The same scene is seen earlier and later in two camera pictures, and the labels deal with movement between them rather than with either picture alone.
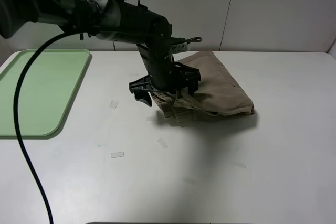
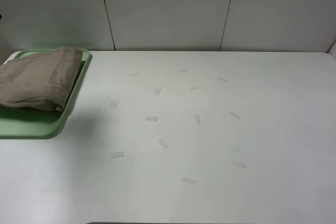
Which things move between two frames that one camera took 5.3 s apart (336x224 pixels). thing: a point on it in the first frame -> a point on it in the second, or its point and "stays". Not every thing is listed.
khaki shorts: (217, 94) -> (41, 81)
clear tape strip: (118, 154) stays
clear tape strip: (162, 143) stays
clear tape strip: (113, 104) stays
